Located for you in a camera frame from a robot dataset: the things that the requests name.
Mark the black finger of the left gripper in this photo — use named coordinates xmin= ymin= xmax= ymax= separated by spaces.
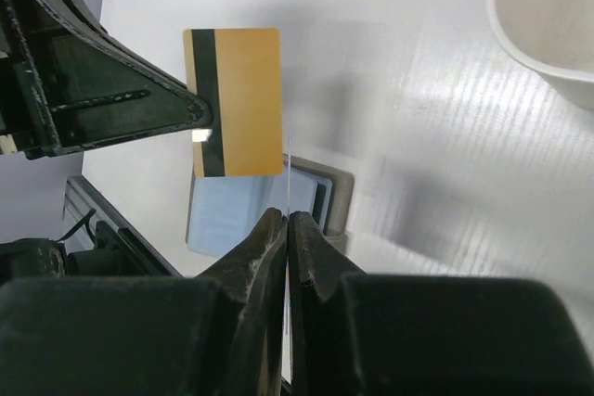
xmin=1 ymin=0 xmax=213 ymax=160

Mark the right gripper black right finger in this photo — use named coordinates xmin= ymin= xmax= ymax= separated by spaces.
xmin=288 ymin=212 xmax=593 ymax=395

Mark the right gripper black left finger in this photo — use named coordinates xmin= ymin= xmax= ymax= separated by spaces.
xmin=1 ymin=208 xmax=287 ymax=395

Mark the white magnetic stripe card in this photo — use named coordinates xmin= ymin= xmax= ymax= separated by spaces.
xmin=285 ymin=135 xmax=293 ymax=337

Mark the grey blue card holder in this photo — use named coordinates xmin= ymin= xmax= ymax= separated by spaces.
xmin=186 ymin=157 xmax=355 ymax=259

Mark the gold VIP card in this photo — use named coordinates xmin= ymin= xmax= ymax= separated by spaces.
xmin=183 ymin=28 xmax=283 ymax=178

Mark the white plastic tray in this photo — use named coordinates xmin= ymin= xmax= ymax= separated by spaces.
xmin=486 ymin=0 xmax=593 ymax=110

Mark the front aluminium rail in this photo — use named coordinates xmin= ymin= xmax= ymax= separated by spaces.
xmin=63 ymin=176 xmax=181 ymax=277

